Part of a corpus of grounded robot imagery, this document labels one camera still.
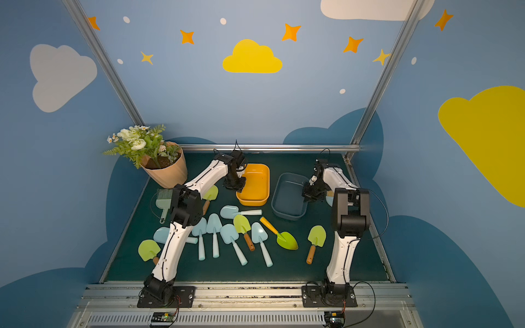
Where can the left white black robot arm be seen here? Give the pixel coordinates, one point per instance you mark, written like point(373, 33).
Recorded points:
point(186, 210)

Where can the green dustpan brush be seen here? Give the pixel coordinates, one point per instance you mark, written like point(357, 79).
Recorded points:
point(163, 202)

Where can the green shovel front left corner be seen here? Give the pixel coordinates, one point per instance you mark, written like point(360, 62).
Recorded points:
point(149, 250)

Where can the left controller board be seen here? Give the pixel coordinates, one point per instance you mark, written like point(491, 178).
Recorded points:
point(163, 319)

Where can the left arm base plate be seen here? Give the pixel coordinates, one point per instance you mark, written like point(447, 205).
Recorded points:
point(182, 296)

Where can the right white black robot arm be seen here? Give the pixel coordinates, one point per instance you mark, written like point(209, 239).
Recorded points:
point(350, 219)

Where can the controller board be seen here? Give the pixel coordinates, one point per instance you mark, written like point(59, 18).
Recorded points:
point(334, 319)
point(163, 319)

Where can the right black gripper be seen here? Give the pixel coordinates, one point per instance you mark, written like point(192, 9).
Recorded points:
point(312, 193)

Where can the aluminium front rail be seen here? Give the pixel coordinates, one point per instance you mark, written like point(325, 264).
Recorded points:
point(246, 304)

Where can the yellow storage box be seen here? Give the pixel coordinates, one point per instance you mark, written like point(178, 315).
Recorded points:
point(257, 189)

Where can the green shovel wooden handle back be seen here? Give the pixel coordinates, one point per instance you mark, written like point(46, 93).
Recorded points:
point(210, 196)

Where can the right controller board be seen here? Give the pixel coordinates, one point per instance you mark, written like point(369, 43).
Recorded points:
point(334, 319)

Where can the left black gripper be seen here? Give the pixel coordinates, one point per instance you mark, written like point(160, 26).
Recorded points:
point(234, 181)

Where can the blue-grey storage box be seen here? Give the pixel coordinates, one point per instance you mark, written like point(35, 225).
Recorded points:
point(288, 202)

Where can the green trowel yellow handle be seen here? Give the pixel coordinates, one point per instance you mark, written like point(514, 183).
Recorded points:
point(284, 239)

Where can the blue dustpan brush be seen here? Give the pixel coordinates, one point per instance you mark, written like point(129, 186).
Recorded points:
point(329, 198)

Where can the green shovel wooden handle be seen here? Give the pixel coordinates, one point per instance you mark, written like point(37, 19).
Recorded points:
point(316, 237)
point(242, 226)
point(210, 196)

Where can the blue shovel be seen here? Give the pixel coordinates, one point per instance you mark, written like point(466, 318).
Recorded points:
point(229, 236)
point(260, 236)
point(199, 230)
point(214, 227)
point(161, 236)

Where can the blue shovel lying sideways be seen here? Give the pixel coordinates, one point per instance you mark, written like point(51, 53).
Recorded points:
point(230, 212)

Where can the terracotta pot with flowers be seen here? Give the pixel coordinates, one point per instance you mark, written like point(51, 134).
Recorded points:
point(147, 149)

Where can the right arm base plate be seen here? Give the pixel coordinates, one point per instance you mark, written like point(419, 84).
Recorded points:
point(314, 297)

